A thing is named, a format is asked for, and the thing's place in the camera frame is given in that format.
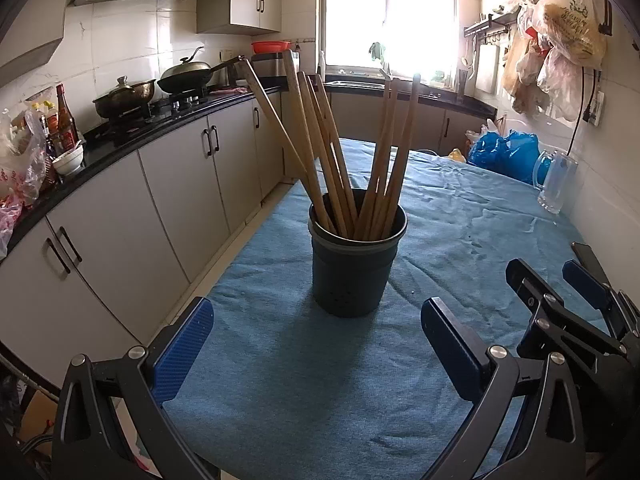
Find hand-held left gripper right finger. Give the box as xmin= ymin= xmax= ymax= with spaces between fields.
xmin=420 ymin=296 xmax=586 ymax=480

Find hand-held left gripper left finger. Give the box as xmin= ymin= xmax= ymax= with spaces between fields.
xmin=50 ymin=296 xmax=221 ymax=480

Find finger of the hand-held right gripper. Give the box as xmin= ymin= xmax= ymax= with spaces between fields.
xmin=562 ymin=259 xmax=640 ymax=342
xmin=505 ymin=258 xmax=627 ymax=361

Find dark grey utensil holder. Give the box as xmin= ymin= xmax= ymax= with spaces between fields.
xmin=307 ymin=187 xmax=408 ymax=318

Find bunch of wooden chopsticks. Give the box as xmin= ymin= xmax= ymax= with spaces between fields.
xmin=242 ymin=50 xmax=423 ymax=242

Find smartphone in brown case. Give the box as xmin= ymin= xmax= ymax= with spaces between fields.
xmin=571 ymin=241 xmax=610 ymax=288

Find blue tablecloth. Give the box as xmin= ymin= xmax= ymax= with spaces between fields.
xmin=165 ymin=137 xmax=608 ymax=480

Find clear glass mug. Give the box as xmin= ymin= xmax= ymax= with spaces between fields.
xmin=531 ymin=149 xmax=579 ymax=215

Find white plastic bag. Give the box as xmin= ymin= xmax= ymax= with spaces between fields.
xmin=465 ymin=117 xmax=501 ymax=143

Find cardboard box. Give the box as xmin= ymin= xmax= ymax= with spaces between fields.
xmin=17 ymin=390 xmax=56 ymax=448

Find white base cabinets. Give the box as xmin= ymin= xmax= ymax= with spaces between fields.
xmin=0 ymin=85 xmax=501 ymax=386

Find pale pink hanging bag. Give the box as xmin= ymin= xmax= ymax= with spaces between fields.
xmin=536 ymin=45 xmax=586 ymax=122

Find tan hanging plastic bag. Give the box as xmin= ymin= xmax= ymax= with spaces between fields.
xmin=501 ymin=30 xmax=543 ymax=116

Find white cutting board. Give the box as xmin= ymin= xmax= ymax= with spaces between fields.
xmin=474 ymin=42 xmax=501 ymax=95

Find red printed plastic bag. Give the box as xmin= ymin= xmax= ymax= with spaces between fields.
xmin=0 ymin=195 xmax=26 ymax=256

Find white ceramic bowl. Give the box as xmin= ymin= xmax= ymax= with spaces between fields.
xmin=52 ymin=147 xmax=86 ymax=176

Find black kitchen countertop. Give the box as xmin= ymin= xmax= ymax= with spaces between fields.
xmin=0 ymin=77 xmax=498 ymax=261

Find gas stove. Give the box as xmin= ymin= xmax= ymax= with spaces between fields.
xmin=100 ymin=87 xmax=211 ymax=136

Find clear plastic bag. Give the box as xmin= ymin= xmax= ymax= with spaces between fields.
xmin=0 ymin=107 xmax=48 ymax=206

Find dark sauce bottle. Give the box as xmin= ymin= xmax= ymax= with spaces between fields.
xmin=55 ymin=84 xmax=78 ymax=153

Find steel lidded pot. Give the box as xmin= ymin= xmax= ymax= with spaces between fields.
xmin=92 ymin=76 xmax=157 ymax=120

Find hanging plastic bags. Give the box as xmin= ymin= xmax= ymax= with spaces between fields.
xmin=531 ymin=0 xmax=608 ymax=68

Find black wok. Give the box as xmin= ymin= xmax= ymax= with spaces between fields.
xmin=157 ymin=46 xmax=246 ymax=95

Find kitchen window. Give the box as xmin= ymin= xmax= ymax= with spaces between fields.
xmin=320 ymin=0 xmax=461 ymax=83

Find red plastic basin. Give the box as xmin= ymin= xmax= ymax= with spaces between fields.
xmin=251 ymin=40 xmax=292 ymax=56

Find black power cable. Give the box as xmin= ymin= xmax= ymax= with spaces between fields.
xmin=567 ymin=67 xmax=601 ymax=158

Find white wall socket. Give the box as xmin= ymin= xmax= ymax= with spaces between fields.
xmin=585 ymin=89 xmax=606 ymax=127

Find steel wall rack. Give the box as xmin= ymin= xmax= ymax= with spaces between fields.
xmin=462 ymin=10 xmax=521 ymax=38

